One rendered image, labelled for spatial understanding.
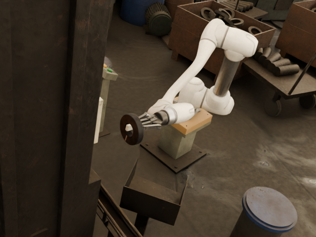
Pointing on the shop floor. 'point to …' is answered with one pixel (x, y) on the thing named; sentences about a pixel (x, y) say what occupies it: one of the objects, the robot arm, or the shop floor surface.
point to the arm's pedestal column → (173, 149)
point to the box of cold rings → (299, 32)
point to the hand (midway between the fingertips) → (132, 126)
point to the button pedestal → (106, 76)
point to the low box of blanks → (242, 21)
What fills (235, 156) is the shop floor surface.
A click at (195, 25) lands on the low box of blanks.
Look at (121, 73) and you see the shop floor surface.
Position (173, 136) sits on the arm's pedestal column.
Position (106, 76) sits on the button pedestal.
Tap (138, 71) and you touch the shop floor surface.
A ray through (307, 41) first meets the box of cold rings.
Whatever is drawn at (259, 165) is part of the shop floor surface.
